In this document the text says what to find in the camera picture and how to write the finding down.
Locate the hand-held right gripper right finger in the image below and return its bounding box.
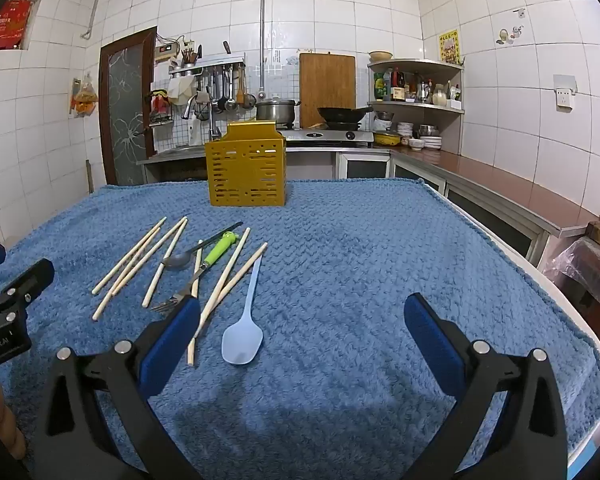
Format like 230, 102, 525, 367
404, 292, 568, 480

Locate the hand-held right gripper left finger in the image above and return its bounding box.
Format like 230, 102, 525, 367
32, 296, 203, 480

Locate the light blue plastic spoon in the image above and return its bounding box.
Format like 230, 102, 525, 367
221, 255, 264, 366

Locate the group of chopsticks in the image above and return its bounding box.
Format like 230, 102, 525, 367
92, 216, 269, 367

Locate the yellow perforated utensil holder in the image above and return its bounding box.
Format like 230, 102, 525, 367
205, 121, 287, 207

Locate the person's left hand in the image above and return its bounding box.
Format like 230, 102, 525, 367
0, 372, 27, 461

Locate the metal spoon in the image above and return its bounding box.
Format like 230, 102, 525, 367
161, 221, 244, 268

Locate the blue fleece blanket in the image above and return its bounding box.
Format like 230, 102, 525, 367
0, 177, 600, 480

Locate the kitchen counter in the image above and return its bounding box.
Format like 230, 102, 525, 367
137, 142, 600, 266

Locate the clear plastic cover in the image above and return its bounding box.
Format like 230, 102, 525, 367
542, 237, 600, 318

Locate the white table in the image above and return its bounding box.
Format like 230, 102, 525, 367
415, 177, 600, 480

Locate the orange hanging bag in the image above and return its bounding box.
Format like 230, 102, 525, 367
70, 77, 100, 118

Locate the steel sink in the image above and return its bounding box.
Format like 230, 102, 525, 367
155, 145, 207, 158

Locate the brown framed glass door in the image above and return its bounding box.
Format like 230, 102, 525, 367
99, 26, 158, 186

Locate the red hanging bag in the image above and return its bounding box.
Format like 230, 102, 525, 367
150, 89, 173, 123

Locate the metal faucet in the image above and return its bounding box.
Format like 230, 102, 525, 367
182, 94, 221, 142

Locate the steel gas stove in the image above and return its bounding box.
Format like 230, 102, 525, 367
279, 127, 376, 149

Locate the red package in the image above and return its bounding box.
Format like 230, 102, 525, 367
0, 0, 33, 51

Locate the black wok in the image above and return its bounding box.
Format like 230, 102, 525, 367
316, 105, 375, 128

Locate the steel cooking pot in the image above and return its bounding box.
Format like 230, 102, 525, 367
255, 96, 301, 123

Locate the wooden cutting board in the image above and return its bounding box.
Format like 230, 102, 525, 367
299, 52, 357, 128

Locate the white power socket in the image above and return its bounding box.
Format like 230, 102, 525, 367
553, 74, 578, 109

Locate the white corner shelf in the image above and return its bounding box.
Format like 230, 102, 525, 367
366, 58, 466, 156

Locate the vertical metal pipe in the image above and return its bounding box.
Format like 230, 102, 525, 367
258, 0, 267, 101

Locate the green handled fork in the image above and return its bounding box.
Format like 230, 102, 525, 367
151, 231, 238, 313

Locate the white wall pipe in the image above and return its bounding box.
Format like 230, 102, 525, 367
81, 0, 127, 41

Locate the metal wall utensil rack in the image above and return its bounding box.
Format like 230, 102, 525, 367
169, 54, 247, 78

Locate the yellow wall poster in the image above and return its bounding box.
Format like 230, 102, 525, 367
438, 29, 462, 65

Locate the decorative wall sticker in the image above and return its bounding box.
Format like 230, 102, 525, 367
497, 7, 527, 43

